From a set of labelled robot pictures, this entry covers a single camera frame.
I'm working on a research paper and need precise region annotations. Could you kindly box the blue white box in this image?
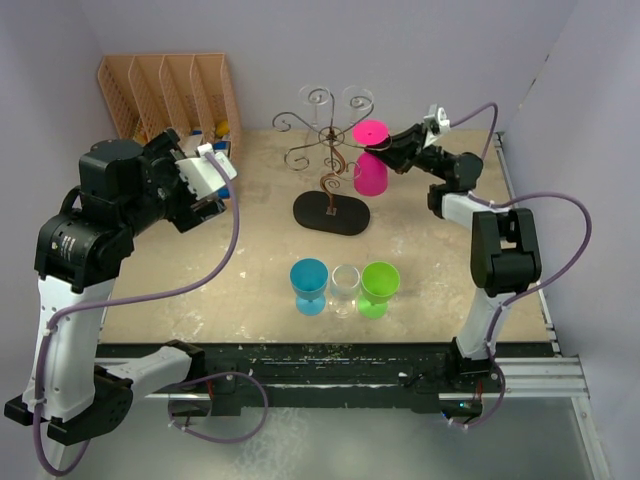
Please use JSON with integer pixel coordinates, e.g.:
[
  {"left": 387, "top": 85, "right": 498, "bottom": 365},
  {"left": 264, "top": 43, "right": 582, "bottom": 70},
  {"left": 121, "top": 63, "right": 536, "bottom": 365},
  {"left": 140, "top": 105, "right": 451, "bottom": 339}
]
[{"left": 212, "top": 140, "right": 232, "bottom": 157}]

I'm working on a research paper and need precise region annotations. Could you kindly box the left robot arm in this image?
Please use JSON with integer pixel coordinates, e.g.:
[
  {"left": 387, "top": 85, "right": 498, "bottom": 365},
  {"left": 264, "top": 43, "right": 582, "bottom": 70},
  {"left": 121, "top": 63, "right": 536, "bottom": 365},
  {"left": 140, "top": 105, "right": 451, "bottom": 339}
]
[{"left": 4, "top": 129, "right": 235, "bottom": 446}]

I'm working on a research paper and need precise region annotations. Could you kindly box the yellow small object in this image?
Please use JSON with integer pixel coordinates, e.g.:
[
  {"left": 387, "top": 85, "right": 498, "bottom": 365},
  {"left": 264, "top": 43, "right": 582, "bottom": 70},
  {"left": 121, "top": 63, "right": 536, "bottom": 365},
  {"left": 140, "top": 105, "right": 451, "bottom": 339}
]
[{"left": 215, "top": 120, "right": 230, "bottom": 137}]

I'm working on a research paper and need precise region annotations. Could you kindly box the metal wine glass rack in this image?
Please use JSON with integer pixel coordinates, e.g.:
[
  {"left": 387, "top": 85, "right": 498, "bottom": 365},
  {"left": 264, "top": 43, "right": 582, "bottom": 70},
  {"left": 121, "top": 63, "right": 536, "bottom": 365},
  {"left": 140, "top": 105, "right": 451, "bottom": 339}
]
[{"left": 272, "top": 91, "right": 371, "bottom": 237}]

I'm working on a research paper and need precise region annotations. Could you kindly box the green plastic wine glass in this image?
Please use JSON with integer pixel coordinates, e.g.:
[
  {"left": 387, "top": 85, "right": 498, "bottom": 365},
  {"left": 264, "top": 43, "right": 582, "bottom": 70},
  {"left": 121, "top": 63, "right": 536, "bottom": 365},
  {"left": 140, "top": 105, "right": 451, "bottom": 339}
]
[{"left": 357, "top": 261, "right": 400, "bottom": 319}]

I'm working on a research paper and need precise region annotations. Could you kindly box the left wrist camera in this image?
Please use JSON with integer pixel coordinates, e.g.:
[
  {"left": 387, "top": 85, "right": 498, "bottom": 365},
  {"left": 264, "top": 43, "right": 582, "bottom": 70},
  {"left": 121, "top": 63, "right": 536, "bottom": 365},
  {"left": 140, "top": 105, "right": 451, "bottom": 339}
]
[{"left": 176, "top": 143, "right": 237, "bottom": 200}]

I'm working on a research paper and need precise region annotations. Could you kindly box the peach plastic file organizer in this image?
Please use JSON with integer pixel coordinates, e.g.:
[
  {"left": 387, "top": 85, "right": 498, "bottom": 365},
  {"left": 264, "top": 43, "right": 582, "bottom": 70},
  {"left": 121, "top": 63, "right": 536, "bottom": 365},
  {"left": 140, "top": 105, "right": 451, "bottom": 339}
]
[{"left": 97, "top": 53, "right": 243, "bottom": 161}]

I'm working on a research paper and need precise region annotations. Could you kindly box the blue plastic wine glass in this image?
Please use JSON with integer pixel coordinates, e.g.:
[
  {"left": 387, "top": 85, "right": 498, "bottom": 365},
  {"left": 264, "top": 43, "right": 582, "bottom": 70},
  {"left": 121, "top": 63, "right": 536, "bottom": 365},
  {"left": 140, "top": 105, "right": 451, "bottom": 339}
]
[{"left": 289, "top": 258, "right": 329, "bottom": 316}]

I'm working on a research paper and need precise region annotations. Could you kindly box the clear short wine glass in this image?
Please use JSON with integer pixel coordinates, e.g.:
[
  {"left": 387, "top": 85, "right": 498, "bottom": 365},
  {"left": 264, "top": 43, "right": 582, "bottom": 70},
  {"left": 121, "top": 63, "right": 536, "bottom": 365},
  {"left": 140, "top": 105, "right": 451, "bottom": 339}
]
[{"left": 342, "top": 85, "right": 375, "bottom": 127}]

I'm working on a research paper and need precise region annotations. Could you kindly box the pink plastic wine glass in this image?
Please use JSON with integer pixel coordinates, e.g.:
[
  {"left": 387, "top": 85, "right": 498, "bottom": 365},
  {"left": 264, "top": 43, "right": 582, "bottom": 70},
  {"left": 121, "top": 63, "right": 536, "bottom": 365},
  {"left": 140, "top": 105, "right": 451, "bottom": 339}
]
[{"left": 353, "top": 120, "right": 389, "bottom": 197}]

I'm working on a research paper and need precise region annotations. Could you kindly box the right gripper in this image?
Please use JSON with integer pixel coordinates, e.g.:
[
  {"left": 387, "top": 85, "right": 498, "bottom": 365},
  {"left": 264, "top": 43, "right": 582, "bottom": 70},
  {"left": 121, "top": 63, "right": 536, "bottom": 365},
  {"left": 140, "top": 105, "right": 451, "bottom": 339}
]
[{"left": 366, "top": 123, "right": 453, "bottom": 180}]

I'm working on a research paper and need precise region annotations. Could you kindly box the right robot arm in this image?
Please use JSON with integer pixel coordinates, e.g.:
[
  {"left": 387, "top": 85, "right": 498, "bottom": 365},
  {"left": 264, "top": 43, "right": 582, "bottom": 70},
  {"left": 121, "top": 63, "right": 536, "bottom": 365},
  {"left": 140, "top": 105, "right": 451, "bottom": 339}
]
[{"left": 365, "top": 124, "right": 542, "bottom": 391}]

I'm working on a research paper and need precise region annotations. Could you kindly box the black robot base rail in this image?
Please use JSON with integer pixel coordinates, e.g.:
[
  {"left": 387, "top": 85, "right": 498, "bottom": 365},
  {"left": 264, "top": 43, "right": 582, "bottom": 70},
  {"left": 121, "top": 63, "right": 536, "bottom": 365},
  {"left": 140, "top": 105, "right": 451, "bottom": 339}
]
[{"left": 84, "top": 341, "right": 581, "bottom": 416}]

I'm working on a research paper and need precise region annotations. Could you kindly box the clear tall flute glass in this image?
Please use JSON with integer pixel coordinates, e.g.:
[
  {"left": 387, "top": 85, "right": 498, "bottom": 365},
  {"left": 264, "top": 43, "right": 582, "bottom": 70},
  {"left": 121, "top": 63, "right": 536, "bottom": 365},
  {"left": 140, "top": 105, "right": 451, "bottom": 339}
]
[{"left": 298, "top": 84, "right": 334, "bottom": 130}]

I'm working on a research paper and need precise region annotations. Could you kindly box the clear front wine glass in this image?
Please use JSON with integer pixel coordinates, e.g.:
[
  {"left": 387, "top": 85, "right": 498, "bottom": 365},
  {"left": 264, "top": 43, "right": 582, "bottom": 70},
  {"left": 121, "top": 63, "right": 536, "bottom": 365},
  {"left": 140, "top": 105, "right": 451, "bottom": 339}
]
[{"left": 328, "top": 264, "right": 361, "bottom": 319}]

